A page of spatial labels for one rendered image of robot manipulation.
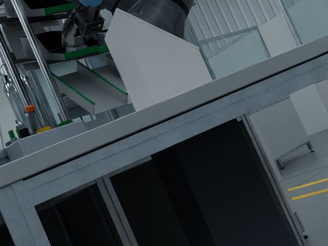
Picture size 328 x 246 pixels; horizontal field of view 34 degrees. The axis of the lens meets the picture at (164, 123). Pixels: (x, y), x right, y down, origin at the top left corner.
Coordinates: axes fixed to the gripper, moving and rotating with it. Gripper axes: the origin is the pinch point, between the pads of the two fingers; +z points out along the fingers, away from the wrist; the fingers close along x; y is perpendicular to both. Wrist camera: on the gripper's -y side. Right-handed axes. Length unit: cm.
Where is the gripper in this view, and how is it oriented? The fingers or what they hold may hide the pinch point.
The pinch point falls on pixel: (73, 40)
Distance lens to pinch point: 184.3
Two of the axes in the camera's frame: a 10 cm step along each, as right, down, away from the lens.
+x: 7.3, -2.9, 6.2
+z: -3.2, 6.5, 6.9
